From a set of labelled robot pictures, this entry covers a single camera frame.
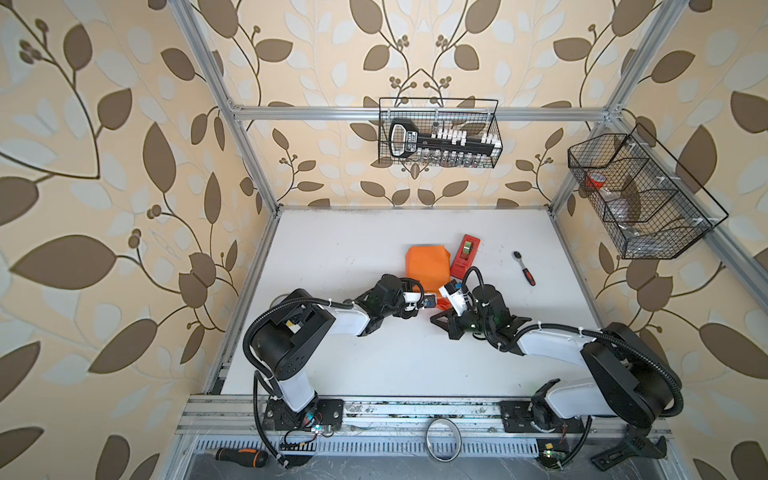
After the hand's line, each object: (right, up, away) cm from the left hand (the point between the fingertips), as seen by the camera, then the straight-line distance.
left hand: (417, 284), depth 91 cm
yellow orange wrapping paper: (+5, +5, +8) cm, 11 cm away
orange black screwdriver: (-41, -36, -23) cm, 59 cm away
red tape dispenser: (+17, +8, +10) cm, 22 cm away
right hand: (+4, -10, -6) cm, 12 cm away
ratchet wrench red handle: (+37, +8, +14) cm, 40 cm away
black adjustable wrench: (+51, -34, -21) cm, 65 cm away
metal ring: (+1, -32, -23) cm, 40 cm away
